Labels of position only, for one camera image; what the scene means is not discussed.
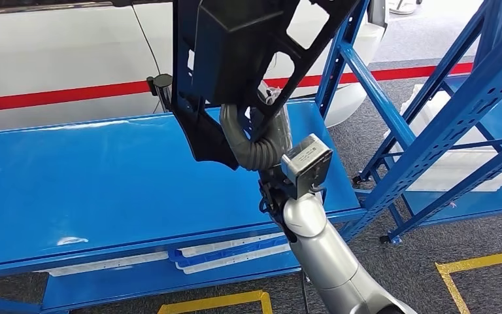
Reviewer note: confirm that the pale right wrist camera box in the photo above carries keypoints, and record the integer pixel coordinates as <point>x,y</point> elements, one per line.
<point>305,164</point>

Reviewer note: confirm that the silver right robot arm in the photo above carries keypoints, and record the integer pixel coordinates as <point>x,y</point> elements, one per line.
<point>320,251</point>

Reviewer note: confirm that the blue metal shelf rack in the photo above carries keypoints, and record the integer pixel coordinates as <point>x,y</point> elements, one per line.
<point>472,201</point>
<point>103,182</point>

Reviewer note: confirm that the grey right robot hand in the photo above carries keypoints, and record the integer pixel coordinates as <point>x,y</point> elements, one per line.
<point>283,125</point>

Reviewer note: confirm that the blue plastic storage bin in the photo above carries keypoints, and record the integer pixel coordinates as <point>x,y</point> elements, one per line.
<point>233,253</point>

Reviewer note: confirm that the white car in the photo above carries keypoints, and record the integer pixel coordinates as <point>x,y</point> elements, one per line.
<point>60,52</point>

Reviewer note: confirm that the chrome stanchion post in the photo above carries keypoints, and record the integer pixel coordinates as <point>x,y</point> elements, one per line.
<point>162,93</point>

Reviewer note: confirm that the black plastic plate frame part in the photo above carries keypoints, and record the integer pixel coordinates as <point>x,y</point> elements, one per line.
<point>233,52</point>

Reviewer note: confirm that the white plastic storage bin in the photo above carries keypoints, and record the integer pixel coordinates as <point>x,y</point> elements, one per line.
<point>233,242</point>
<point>233,262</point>
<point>454,169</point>
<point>103,263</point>

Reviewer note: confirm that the red barrier belt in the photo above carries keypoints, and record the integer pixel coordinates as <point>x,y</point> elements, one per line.
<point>60,96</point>
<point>385,73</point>

